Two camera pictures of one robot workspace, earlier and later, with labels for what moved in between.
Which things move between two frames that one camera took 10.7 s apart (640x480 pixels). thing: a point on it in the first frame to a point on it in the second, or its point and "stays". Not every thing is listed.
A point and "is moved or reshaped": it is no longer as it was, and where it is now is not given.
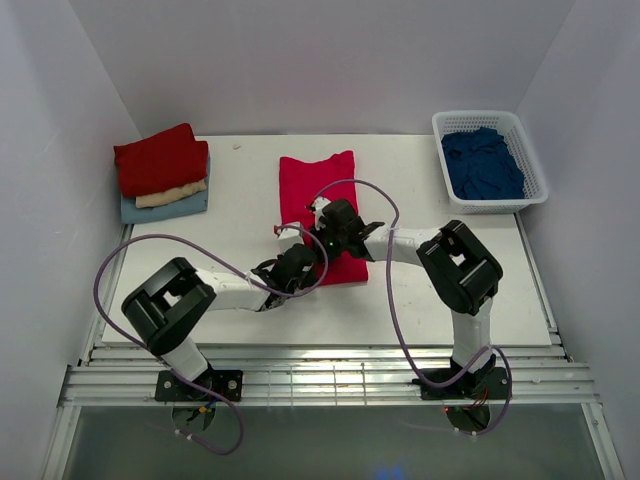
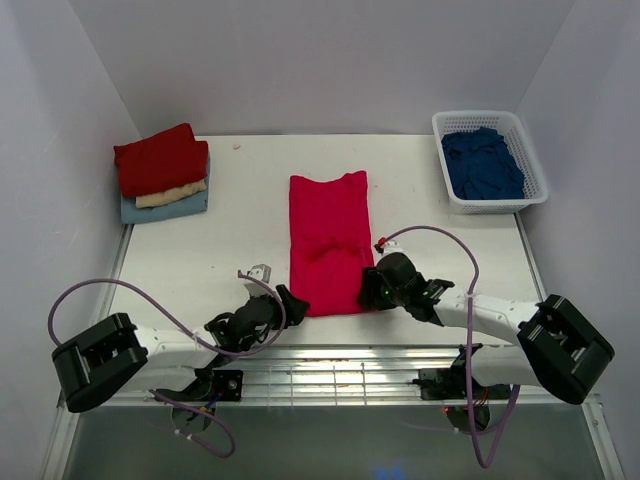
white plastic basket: x=509 y=126 stays
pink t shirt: x=302 y=182 is moved or reshaped
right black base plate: x=493 y=384 stays
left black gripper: x=304 y=253 to x=282 y=306
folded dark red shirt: x=171 y=160 stays
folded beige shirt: x=184 y=190 stays
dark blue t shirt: x=482 y=166 stays
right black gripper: x=329 y=216 to x=369 y=290
